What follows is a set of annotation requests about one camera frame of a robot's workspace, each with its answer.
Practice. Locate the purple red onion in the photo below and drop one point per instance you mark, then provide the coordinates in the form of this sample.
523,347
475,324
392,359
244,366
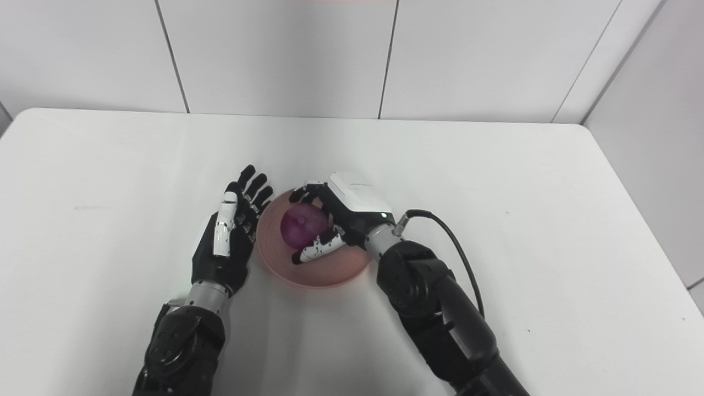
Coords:
302,225

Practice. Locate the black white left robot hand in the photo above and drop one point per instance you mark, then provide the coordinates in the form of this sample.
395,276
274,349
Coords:
225,264

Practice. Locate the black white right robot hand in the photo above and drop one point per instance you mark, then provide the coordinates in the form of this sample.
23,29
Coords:
357,214

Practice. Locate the pink round plate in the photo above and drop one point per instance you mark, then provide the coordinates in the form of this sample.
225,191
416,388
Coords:
335,269

